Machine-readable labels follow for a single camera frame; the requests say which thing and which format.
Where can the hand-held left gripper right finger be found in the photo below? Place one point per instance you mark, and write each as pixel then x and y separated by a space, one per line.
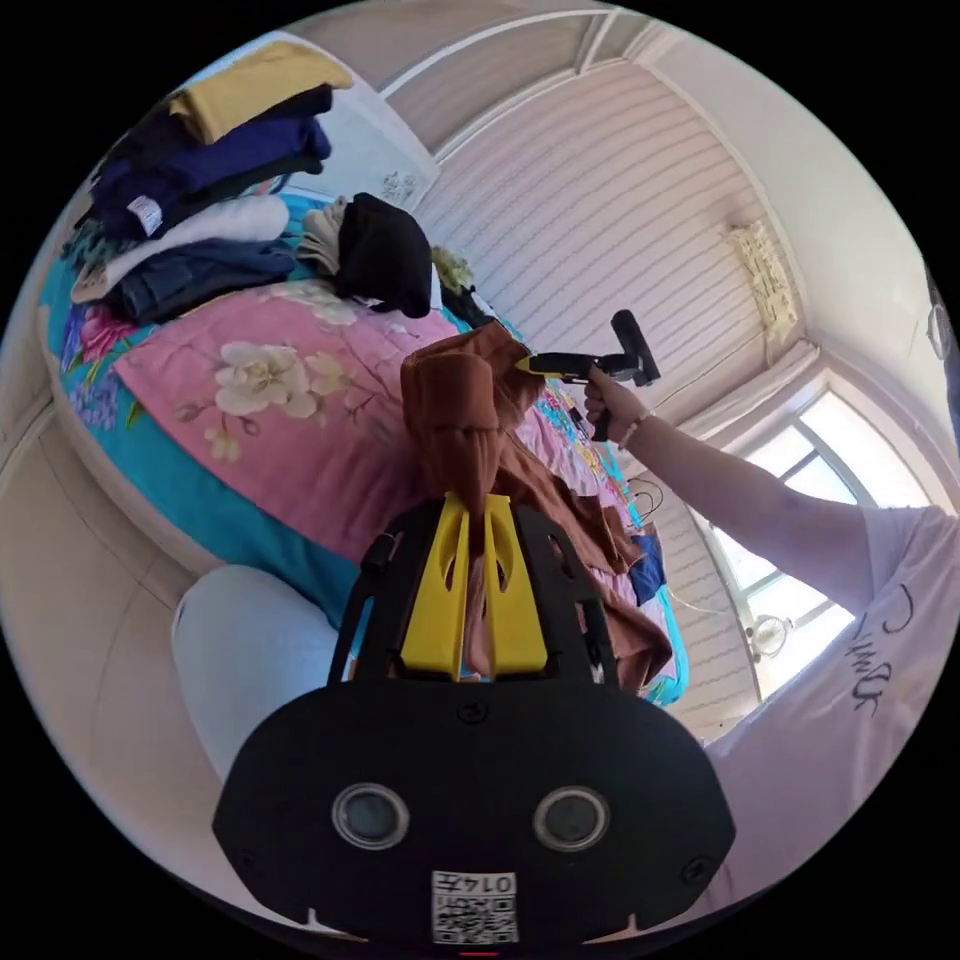
pixel 514 615

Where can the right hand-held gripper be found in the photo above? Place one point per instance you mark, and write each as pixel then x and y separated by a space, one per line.
pixel 574 364

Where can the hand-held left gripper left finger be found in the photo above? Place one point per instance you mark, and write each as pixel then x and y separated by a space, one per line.
pixel 435 600

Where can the brown long pants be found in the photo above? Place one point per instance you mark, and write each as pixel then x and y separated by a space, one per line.
pixel 457 405

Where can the person's right forearm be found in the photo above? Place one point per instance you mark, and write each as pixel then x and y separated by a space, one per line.
pixel 750 502

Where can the person's right hand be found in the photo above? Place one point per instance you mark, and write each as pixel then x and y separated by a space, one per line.
pixel 616 409

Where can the blue garment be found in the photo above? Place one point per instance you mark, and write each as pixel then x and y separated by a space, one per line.
pixel 649 574

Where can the black garment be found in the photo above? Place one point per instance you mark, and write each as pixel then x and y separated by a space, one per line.
pixel 386 255

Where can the bed with floral quilt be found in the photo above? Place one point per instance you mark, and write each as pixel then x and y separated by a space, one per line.
pixel 300 450

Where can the beige garment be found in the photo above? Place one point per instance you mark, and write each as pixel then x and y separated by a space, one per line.
pixel 324 236

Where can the small white fan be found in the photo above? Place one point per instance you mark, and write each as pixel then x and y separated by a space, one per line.
pixel 770 637

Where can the window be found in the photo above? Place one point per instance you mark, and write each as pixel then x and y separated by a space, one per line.
pixel 825 450

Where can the person's body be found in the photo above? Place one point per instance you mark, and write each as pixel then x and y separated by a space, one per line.
pixel 825 712

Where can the pile of clothes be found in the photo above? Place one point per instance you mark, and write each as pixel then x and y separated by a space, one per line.
pixel 210 172

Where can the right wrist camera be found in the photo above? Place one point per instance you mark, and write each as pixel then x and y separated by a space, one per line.
pixel 636 345

